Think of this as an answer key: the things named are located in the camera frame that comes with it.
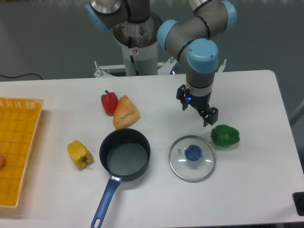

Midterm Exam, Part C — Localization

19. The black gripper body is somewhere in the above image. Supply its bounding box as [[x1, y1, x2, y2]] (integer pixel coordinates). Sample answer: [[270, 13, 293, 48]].
[[186, 89, 211, 116]]

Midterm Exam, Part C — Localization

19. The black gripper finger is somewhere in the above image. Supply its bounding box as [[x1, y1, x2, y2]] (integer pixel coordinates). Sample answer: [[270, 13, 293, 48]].
[[176, 85, 191, 110], [199, 107, 219, 127]]

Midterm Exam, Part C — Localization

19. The glass lid blue knob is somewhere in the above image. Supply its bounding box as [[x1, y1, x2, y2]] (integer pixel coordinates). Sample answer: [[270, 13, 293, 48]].
[[168, 135, 218, 183]]

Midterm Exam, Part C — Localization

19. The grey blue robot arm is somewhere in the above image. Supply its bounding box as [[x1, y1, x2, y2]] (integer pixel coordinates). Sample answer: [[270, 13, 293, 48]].
[[85, 0, 237, 125]]

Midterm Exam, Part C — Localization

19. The green bell pepper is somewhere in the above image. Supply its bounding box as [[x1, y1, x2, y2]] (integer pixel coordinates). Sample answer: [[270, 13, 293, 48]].
[[210, 124, 240, 146]]

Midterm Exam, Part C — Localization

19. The orange bread pastry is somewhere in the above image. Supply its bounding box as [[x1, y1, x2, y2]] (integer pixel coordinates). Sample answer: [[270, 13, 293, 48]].
[[113, 95, 140, 129]]

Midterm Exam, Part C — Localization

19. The red bell pepper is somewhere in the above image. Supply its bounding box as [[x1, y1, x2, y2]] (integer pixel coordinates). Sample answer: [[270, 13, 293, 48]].
[[101, 90, 118, 116]]

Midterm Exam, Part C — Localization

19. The black table corner device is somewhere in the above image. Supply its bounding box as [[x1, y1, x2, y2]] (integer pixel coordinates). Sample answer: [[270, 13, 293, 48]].
[[292, 192, 304, 216]]

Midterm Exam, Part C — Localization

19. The yellow bell pepper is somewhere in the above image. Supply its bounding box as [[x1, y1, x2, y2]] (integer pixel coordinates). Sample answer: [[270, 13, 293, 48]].
[[67, 140, 93, 170]]

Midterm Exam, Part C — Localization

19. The yellow woven basket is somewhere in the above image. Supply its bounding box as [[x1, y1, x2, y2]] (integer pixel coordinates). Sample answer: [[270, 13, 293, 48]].
[[0, 97, 44, 208]]

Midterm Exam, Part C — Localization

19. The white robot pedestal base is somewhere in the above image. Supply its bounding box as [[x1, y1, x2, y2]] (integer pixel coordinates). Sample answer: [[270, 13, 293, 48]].
[[93, 11, 228, 78]]

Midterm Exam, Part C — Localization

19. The black cable on pedestal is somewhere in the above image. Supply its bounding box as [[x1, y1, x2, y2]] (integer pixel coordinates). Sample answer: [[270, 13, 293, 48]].
[[128, 36, 141, 76]]

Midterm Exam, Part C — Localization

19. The black saucepan blue handle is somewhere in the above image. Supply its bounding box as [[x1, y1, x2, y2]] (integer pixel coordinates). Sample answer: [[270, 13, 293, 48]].
[[91, 128, 151, 228]]

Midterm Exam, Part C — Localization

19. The black floor cable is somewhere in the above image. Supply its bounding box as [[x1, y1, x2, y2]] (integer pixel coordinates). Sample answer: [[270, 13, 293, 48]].
[[0, 73, 44, 80]]

